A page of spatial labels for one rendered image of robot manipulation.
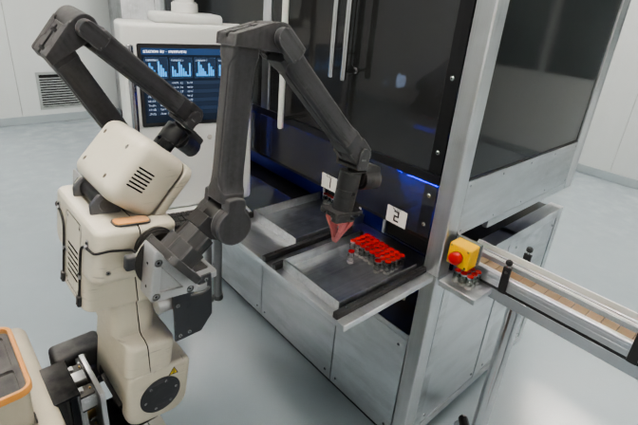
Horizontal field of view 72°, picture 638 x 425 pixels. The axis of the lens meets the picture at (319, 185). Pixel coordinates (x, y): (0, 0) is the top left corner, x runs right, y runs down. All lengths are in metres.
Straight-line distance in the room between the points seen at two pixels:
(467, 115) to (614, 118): 4.72
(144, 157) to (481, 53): 0.87
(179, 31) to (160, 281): 1.11
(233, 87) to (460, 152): 0.72
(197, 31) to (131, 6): 4.26
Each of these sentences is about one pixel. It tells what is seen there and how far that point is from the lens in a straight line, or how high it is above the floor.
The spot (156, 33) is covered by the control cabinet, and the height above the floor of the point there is 1.51.
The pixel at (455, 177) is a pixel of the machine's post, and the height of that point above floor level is 1.23.
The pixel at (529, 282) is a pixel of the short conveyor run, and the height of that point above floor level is 0.93.
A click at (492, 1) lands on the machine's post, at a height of 1.70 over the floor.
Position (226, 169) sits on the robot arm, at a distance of 0.89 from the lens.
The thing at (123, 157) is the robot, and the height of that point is 1.35.
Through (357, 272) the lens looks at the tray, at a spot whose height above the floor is 0.88.
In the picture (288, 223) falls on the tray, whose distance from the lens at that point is 1.69.
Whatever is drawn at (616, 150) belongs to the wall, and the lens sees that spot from 6.00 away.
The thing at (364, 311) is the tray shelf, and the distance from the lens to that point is 1.30.
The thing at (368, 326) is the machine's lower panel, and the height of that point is 0.52.
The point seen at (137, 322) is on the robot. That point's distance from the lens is 1.18.
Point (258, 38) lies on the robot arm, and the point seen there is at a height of 1.60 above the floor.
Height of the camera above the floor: 1.68
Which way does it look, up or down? 23 degrees down
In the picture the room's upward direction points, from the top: 5 degrees clockwise
